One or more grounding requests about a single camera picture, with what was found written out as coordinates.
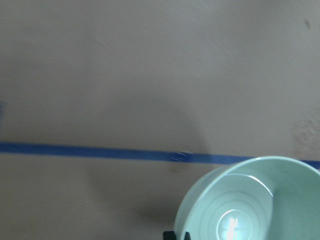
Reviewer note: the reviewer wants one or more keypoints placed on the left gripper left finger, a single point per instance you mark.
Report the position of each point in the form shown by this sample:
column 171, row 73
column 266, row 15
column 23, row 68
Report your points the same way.
column 169, row 235

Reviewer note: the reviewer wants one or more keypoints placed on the mint green ceramic bowl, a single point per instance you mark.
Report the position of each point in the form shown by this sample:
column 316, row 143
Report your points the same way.
column 264, row 198

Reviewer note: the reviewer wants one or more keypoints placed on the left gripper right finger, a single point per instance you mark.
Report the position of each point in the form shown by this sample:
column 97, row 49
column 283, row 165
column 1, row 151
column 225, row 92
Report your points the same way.
column 186, row 236

